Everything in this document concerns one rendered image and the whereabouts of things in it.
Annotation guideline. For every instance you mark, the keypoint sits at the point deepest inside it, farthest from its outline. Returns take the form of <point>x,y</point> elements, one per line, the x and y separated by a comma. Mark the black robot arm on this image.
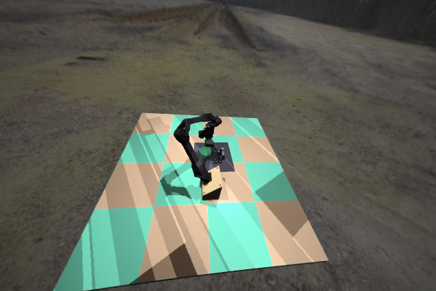
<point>182,135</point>

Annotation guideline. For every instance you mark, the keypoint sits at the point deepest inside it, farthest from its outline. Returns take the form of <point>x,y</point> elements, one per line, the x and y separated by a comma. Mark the dark grey flat mat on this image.
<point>225,165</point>

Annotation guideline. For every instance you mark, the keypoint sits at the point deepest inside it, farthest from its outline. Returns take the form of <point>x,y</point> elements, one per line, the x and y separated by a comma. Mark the clear green glass bottle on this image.
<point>204,153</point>

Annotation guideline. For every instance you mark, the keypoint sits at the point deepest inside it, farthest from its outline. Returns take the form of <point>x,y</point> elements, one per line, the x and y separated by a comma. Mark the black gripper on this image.
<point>209,141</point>

